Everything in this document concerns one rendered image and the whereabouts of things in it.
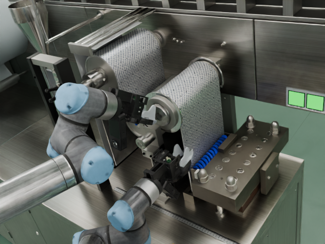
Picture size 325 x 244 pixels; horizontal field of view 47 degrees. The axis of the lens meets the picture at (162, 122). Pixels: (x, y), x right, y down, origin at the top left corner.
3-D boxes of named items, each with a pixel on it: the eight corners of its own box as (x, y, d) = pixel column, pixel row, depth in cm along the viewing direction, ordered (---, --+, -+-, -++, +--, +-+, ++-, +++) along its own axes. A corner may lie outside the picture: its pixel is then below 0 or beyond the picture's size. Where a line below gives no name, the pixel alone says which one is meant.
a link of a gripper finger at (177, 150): (188, 137, 122) (172, 154, 117) (191, 151, 126) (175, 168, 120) (181, 135, 124) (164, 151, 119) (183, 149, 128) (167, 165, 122)
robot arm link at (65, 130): (56, 169, 87) (73, 125, 86) (39, 148, 95) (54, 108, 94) (85, 172, 92) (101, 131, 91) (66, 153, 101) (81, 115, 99)
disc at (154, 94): (149, 127, 126) (139, 88, 118) (150, 126, 126) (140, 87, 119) (184, 137, 117) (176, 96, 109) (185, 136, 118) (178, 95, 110)
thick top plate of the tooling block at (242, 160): (193, 195, 125) (190, 182, 122) (249, 130, 149) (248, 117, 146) (236, 213, 116) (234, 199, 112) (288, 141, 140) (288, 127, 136)
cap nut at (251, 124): (243, 126, 142) (243, 116, 139) (248, 121, 144) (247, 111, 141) (253, 129, 139) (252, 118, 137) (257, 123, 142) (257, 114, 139)
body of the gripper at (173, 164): (182, 153, 114) (157, 178, 106) (185, 174, 118) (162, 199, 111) (162, 146, 118) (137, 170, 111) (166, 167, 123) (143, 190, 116)
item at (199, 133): (187, 172, 127) (180, 127, 117) (223, 134, 141) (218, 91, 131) (189, 172, 127) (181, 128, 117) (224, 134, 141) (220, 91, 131)
